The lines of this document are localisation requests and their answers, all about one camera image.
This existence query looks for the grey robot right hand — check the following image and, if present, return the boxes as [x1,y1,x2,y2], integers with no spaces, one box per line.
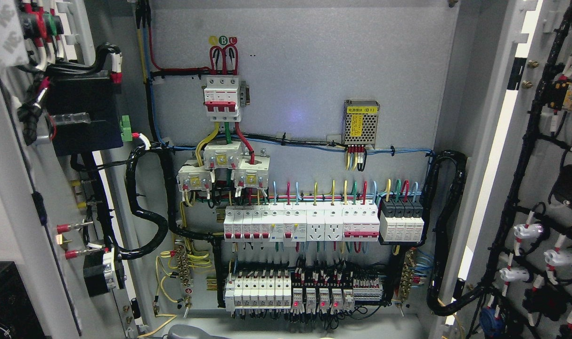
[167,324,226,339]

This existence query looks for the grey cabinet door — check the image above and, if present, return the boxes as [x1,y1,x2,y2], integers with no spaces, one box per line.
[429,0,572,339]
[0,0,139,339]

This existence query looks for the lower relay terminal row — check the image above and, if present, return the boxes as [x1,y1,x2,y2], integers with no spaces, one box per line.
[224,260,385,321]

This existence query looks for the white socket breaker row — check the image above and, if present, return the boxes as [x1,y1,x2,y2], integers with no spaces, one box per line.
[223,202,379,245]

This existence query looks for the white current transformers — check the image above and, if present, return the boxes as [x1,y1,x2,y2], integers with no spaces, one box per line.
[178,141,270,196]

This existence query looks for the red white main breaker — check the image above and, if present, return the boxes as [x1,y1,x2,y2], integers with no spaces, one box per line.
[203,75,250,123]

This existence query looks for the black digital power meter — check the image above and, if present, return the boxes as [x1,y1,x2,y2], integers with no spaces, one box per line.
[46,70,123,156]

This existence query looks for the black surge protector block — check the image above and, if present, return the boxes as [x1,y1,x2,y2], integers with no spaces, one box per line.
[379,198,426,247]

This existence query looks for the metal mesh power supply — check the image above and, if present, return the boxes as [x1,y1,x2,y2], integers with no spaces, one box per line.
[342,99,379,145]

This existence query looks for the black wire loom left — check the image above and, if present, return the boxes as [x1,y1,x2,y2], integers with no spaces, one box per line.
[69,141,225,309]

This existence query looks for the black wire loom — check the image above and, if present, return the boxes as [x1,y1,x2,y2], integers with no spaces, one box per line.
[69,141,225,309]
[425,150,487,317]

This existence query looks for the black wire loom right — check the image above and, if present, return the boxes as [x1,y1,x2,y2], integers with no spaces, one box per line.
[425,150,487,317]

